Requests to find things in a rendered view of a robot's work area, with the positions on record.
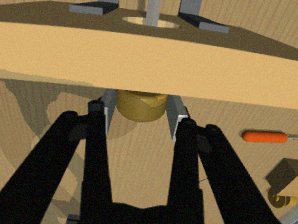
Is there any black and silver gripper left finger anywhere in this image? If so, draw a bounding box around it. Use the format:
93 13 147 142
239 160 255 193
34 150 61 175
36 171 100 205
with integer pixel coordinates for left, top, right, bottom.
0 88 117 224

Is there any orange rounded bar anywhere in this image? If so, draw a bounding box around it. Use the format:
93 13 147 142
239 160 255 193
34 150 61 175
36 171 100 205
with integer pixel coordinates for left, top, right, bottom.
242 130 298 143

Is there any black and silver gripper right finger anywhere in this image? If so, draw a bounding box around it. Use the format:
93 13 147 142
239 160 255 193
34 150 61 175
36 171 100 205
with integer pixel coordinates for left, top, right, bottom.
166 94 282 224

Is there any brass door knob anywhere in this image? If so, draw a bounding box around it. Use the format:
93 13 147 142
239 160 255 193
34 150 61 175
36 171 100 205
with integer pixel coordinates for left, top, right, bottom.
116 0 169 122
268 188 297 208

